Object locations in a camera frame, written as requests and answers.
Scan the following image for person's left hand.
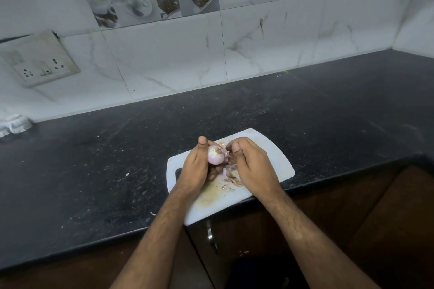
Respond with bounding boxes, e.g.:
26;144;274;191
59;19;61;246
170;136;225;199

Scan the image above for person's right hand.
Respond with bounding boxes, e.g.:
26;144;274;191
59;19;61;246
225;136;285;200

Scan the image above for onion peel scraps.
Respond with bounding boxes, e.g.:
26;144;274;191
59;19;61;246
221;154;244;193

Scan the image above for small pink onion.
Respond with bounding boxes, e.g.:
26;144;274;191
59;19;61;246
207;145;226;166

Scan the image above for white plastic cutting board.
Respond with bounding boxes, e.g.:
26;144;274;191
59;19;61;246
166;128;296;226

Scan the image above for person's left forearm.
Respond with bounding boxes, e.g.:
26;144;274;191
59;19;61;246
110;187;196;289

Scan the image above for person's dark trousers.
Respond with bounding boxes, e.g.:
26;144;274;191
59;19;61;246
225;255;310;289

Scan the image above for metal cabinet door handle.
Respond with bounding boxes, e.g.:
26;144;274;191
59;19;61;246
206;220;219;255

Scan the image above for white wall socket plate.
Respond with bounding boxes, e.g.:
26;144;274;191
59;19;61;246
0;29;81;89

